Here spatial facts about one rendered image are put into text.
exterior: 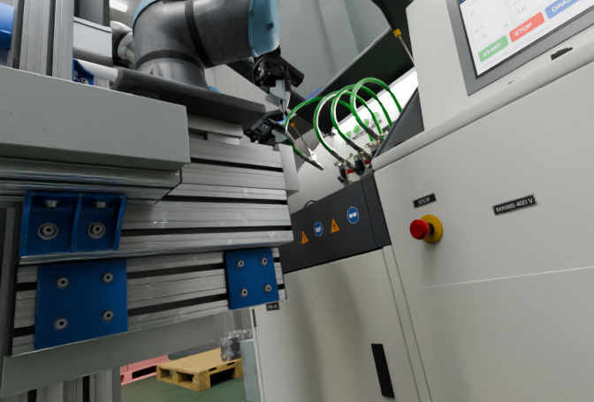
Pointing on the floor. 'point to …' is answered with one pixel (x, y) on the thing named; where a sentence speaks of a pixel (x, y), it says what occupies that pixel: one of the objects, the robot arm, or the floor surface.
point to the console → (497, 223)
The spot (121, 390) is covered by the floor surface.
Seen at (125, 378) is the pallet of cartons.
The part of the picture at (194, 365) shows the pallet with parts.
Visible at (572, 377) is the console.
